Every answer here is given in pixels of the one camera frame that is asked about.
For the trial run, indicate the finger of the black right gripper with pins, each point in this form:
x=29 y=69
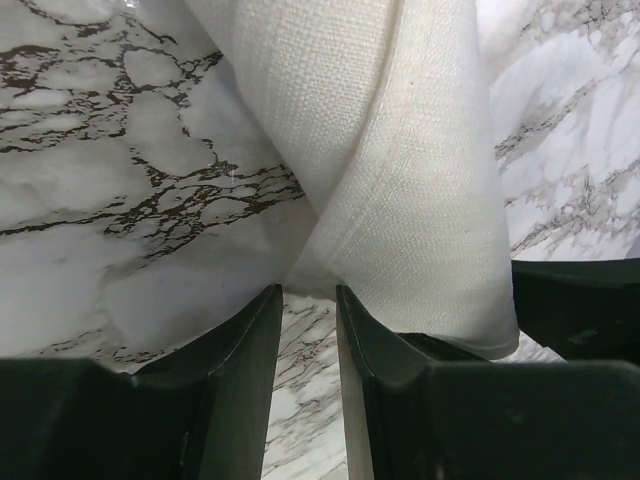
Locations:
x=583 y=310

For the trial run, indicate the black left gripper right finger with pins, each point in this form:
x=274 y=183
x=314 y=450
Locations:
x=410 y=416

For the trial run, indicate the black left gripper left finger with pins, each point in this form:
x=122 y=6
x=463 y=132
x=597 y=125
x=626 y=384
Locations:
x=200 y=412

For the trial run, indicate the cream cloth napkin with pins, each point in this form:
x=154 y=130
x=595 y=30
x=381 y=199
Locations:
x=380 y=109

